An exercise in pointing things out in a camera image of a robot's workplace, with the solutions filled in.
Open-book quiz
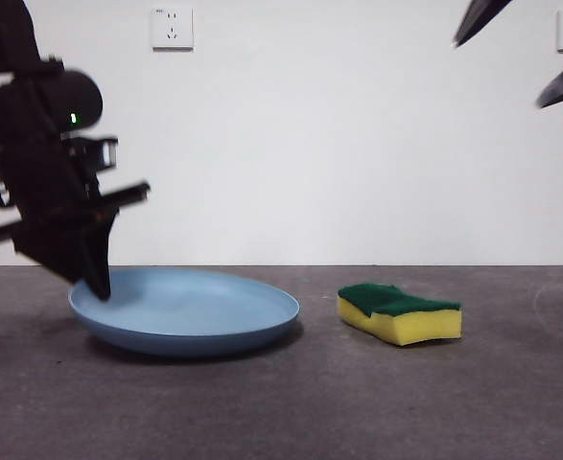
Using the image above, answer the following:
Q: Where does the yellow sponge with green pad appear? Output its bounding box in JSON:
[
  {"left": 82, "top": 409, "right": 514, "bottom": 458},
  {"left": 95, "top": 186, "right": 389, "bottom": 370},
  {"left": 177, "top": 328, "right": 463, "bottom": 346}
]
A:
[{"left": 337, "top": 283, "right": 463, "bottom": 347}]

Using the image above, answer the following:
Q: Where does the blue round plate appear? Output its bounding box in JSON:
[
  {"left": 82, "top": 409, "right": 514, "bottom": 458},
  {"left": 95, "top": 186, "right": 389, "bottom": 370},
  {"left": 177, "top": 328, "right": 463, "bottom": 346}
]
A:
[{"left": 68, "top": 266, "right": 302, "bottom": 358}]

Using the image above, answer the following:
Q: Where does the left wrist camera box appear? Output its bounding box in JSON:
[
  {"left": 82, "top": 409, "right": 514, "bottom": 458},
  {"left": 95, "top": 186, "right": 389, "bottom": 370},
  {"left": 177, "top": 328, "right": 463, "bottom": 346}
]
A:
[{"left": 61, "top": 135, "right": 120, "bottom": 173}]

